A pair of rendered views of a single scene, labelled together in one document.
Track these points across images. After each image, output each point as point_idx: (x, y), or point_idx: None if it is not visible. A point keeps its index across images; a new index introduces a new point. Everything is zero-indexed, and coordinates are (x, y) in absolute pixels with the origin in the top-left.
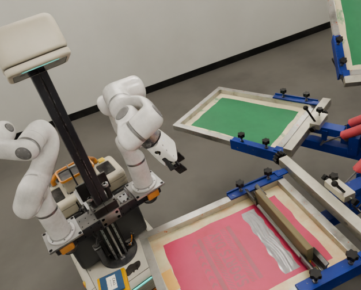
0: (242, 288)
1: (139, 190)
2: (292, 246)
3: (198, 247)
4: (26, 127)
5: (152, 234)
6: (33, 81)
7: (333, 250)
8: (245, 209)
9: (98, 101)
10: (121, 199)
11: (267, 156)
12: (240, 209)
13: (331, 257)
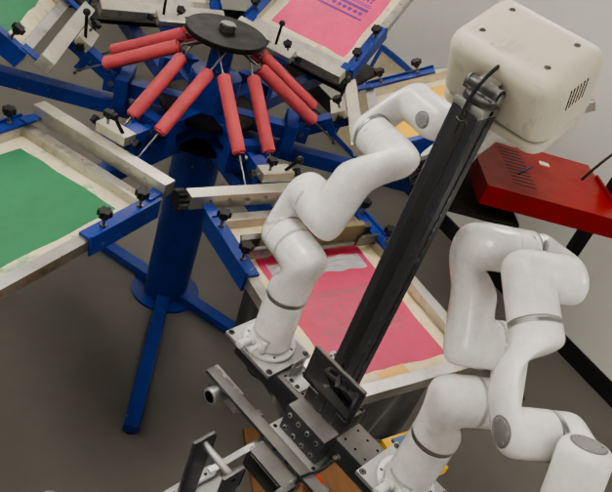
0: None
1: (291, 347)
2: (342, 243)
3: (336, 336)
4: (510, 234)
5: None
6: (475, 155)
7: None
8: (265, 272)
9: (414, 155)
10: (306, 383)
11: (147, 217)
12: (265, 277)
13: None
